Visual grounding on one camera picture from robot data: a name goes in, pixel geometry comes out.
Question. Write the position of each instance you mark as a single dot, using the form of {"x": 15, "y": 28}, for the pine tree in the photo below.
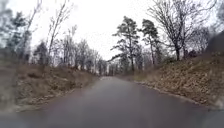
{"x": 150, "y": 38}
{"x": 127, "y": 41}

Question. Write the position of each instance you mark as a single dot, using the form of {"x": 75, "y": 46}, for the grey asphalt path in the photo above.
{"x": 115, "y": 103}

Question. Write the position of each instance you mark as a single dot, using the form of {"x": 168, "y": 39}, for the row of bare trees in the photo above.
{"x": 181, "y": 30}
{"x": 53, "y": 46}

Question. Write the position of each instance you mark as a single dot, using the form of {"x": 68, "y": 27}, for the leaf-covered brown embankment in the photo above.
{"x": 43, "y": 83}
{"x": 186, "y": 78}

